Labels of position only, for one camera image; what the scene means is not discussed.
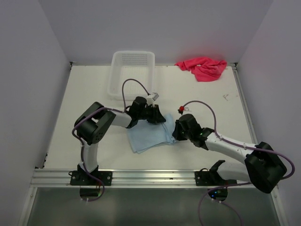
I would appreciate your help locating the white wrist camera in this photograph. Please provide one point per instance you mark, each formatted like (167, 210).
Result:
(182, 110)
(151, 98)

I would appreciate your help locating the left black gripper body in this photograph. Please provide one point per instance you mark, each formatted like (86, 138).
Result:
(143, 115)

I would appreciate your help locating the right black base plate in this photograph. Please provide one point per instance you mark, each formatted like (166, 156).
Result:
(204, 178)

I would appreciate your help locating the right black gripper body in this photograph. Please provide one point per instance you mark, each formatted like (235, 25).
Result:
(189, 136)

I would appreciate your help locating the aluminium mounting rail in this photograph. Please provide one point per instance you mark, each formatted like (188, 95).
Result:
(61, 178)

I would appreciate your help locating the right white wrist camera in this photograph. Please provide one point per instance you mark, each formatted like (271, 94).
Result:
(182, 110)

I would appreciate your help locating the pink towel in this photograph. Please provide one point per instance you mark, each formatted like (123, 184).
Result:
(204, 68)

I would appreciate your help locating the white plastic basket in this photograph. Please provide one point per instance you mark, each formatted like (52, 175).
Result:
(138, 65)

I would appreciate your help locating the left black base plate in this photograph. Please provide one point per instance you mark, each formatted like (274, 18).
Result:
(103, 177)

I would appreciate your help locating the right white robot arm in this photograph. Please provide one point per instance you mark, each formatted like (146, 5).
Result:
(257, 164)

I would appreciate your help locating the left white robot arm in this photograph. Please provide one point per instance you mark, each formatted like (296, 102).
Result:
(93, 124)

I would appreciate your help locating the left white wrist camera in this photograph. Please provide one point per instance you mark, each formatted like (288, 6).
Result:
(151, 98)

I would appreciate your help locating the light blue towel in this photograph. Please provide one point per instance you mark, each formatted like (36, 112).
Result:
(144, 135)

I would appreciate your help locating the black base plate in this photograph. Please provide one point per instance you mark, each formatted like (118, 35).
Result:
(103, 177)
(204, 178)

